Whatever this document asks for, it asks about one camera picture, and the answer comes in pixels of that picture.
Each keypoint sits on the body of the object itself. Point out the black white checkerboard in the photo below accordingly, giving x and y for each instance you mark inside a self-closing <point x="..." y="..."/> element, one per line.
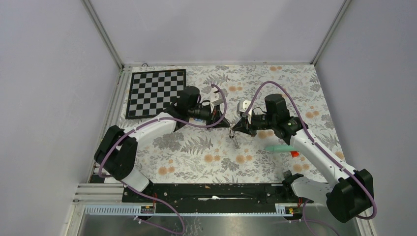
<point x="151" y="92"/>

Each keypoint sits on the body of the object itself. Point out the slotted cable duct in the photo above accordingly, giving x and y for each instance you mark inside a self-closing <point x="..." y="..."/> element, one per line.
<point x="207" y="209"/>

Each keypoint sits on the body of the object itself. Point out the teal cylindrical tool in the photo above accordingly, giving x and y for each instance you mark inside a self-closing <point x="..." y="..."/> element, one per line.
<point x="280" y="148"/>

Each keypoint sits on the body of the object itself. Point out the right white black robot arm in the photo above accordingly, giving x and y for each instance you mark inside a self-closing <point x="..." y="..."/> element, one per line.
<point x="346" y="193"/>

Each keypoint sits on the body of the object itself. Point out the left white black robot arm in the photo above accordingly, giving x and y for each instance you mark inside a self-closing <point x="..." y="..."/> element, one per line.
<point x="117" y="151"/>

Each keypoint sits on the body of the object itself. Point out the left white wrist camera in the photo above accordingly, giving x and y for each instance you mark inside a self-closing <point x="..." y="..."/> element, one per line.
<point x="216" y="98"/>

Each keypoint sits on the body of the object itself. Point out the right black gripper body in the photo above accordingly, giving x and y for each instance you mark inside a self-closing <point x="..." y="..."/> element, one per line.
<point x="259" y="122"/>

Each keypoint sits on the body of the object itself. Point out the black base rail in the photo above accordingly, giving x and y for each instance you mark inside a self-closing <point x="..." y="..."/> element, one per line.
<point x="195" y="194"/>

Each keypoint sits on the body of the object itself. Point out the floral table mat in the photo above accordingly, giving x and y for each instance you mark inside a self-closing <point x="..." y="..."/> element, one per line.
<point x="195" y="155"/>

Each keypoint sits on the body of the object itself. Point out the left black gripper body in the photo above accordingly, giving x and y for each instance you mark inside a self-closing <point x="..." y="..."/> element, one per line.
<point x="205" y="113"/>

